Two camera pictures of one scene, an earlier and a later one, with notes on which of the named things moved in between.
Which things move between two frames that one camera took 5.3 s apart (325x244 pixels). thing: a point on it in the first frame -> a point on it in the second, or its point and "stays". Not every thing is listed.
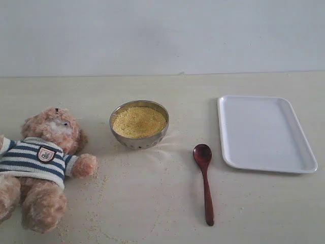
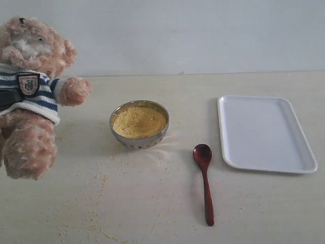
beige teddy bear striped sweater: [33, 168] -> [33, 59]
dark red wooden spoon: [202, 154] stays
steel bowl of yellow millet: [138, 124] stays
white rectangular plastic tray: [263, 133] stays
